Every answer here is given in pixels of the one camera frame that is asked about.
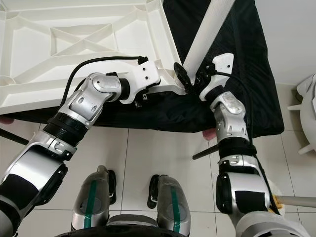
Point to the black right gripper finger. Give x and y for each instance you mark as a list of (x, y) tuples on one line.
[(180, 74)]

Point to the white plastic table top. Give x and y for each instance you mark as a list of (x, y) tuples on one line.
[(29, 49)]

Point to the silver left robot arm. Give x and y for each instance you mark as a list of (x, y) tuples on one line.
[(84, 98)]

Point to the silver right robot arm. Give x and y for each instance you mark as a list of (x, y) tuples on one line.
[(227, 118)]

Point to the pink rounded object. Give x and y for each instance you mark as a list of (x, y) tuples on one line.
[(210, 133), (6, 120)]

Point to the silver robot right leg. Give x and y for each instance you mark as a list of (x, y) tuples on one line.
[(173, 203)]

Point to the silver robot leg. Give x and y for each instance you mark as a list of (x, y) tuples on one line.
[(173, 203), (91, 200)]

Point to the white plastic furniture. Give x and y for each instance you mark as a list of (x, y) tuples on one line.
[(308, 108)]

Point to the silver robot left leg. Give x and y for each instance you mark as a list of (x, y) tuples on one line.
[(91, 200)]

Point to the black robot waist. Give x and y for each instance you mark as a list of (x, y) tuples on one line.
[(138, 233)]

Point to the yellow fried snacks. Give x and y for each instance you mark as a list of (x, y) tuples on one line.
[(276, 202)]

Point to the grey metal pole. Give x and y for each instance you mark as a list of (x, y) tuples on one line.
[(301, 201)]

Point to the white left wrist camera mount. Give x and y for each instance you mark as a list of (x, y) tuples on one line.
[(145, 76)]

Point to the black table frame bar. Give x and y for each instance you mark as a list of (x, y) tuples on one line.
[(12, 137)]

